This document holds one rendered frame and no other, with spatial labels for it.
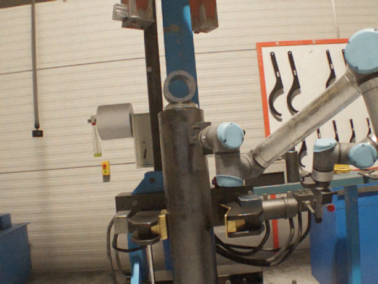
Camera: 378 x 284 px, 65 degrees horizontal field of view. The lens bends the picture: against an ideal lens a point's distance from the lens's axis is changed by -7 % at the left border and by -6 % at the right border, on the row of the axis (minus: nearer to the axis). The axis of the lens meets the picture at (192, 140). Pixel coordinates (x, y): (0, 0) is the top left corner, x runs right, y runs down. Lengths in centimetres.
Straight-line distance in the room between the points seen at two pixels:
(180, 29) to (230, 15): 186
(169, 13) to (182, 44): 21
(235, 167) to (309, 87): 275
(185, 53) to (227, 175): 105
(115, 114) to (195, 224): 119
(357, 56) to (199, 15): 98
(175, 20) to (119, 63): 175
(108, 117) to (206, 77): 154
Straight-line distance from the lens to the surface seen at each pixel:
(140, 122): 230
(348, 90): 103
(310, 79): 376
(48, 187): 382
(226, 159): 105
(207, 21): 165
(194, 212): 140
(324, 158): 134
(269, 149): 112
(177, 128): 137
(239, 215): 136
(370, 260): 281
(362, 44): 87
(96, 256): 381
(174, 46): 195
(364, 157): 121
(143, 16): 145
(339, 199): 256
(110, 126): 232
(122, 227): 158
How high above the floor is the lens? 130
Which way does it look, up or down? 1 degrees up
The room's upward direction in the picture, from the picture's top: 5 degrees counter-clockwise
